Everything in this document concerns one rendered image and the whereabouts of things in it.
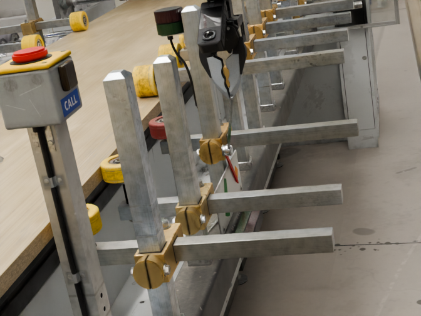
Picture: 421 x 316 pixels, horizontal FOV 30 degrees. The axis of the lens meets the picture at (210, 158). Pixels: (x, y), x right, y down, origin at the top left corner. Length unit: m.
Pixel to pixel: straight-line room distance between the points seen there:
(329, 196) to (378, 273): 1.43
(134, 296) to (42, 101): 0.81
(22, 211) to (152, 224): 0.28
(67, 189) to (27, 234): 0.37
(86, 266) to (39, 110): 0.20
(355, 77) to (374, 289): 1.49
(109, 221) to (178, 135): 0.30
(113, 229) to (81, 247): 0.69
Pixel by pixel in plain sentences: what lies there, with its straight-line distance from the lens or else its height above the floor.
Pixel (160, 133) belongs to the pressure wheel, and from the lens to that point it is 1.72.
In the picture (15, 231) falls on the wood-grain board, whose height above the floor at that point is 0.90.
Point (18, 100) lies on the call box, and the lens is 0.89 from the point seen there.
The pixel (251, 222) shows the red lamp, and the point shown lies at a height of 0.70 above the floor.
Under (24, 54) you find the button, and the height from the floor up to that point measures 1.23.
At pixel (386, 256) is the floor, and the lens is 2.99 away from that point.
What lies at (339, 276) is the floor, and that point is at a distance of 2.88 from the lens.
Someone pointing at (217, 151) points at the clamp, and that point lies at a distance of 1.65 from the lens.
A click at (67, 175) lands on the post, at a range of 0.93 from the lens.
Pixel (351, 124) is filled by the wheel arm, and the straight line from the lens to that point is 1.68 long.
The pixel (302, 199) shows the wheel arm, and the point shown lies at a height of 0.80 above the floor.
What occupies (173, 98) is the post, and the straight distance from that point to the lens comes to 1.40.
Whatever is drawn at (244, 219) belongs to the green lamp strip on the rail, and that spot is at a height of 0.70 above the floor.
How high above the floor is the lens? 1.37
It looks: 19 degrees down
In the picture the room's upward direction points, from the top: 10 degrees counter-clockwise
